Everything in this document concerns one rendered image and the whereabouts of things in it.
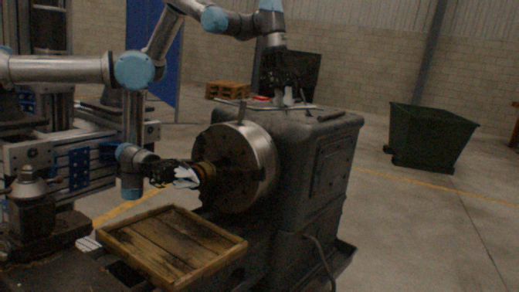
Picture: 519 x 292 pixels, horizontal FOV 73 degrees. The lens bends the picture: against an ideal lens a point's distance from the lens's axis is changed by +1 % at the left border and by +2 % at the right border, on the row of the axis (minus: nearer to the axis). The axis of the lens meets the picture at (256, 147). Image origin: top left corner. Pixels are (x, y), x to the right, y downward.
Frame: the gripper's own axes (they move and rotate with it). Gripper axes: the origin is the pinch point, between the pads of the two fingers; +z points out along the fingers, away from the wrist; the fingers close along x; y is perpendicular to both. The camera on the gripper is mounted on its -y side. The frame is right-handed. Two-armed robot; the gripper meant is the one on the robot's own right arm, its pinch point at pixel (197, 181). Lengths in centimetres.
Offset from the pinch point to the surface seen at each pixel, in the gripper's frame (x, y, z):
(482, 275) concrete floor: -113, -238, 81
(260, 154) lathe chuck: 8.1, -17.5, 9.6
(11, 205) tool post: 2.1, 44.5, -10.9
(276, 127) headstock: 14.4, -32.2, 4.6
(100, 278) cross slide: -10.8, 35.4, 8.1
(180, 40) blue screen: 31, -330, -392
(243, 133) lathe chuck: 13.8, -16.0, 3.0
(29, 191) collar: 6.2, 42.1, -7.3
